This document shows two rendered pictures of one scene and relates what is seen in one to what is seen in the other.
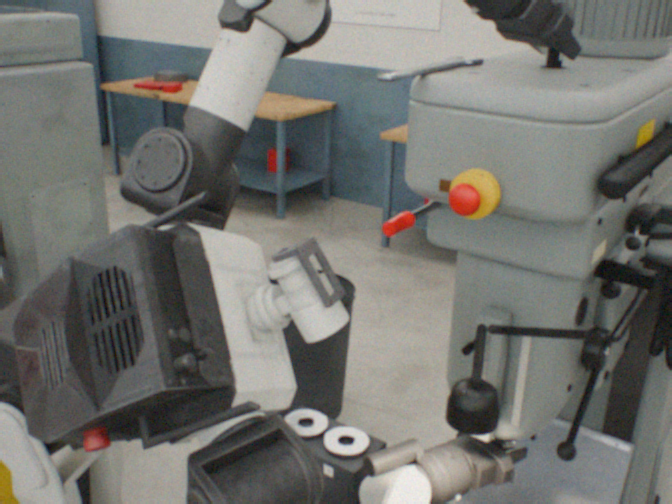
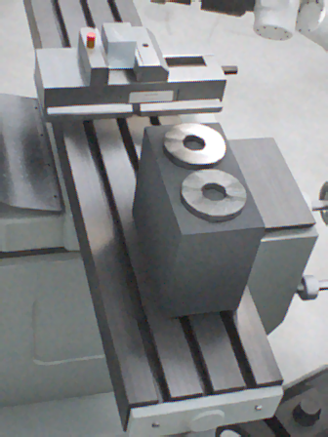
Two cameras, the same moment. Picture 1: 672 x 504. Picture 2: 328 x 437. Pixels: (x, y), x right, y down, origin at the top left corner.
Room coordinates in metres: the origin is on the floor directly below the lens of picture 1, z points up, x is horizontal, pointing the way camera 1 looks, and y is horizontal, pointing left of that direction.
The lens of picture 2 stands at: (1.92, 0.43, 1.87)
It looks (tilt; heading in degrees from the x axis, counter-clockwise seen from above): 46 degrees down; 214
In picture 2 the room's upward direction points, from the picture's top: 11 degrees clockwise
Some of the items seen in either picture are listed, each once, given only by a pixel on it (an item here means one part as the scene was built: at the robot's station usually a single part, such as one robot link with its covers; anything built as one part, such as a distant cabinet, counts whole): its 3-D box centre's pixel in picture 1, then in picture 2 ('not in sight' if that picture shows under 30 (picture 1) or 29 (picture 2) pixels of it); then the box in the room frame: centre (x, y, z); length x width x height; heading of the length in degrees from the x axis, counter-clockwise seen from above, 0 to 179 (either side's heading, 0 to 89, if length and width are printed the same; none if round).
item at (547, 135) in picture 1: (549, 121); not in sight; (1.05, -0.31, 1.81); 0.47 x 0.26 x 0.16; 146
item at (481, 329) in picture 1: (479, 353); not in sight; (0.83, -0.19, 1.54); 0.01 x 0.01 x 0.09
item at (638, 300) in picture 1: (629, 314); not in sight; (0.89, -0.41, 1.58); 0.17 x 0.01 x 0.01; 147
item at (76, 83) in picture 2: not in sight; (130, 69); (0.97, -0.34, 0.99); 0.35 x 0.15 x 0.11; 146
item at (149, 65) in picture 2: not in sight; (145, 54); (0.95, -0.32, 1.03); 0.12 x 0.06 x 0.04; 56
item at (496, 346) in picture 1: (488, 374); not in sight; (0.94, -0.24, 1.44); 0.04 x 0.04 x 0.21; 56
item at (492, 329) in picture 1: (553, 333); not in sight; (0.83, -0.29, 1.58); 0.17 x 0.01 x 0.01; 85
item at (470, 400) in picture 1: (473, 400); not in sight; (0.83, -0.19, 1.47); 0.07 x 0.07 x 0.06
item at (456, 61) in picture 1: (431, 67); not in sight; (0.96, -0.12, 1.89); 0.24 x 0.04 x 0.01; 146
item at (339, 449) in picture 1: (325, 471); (192, 216); (1.21, 0.01, 1.04); 0.22 x 0.12 x 0.20; 56
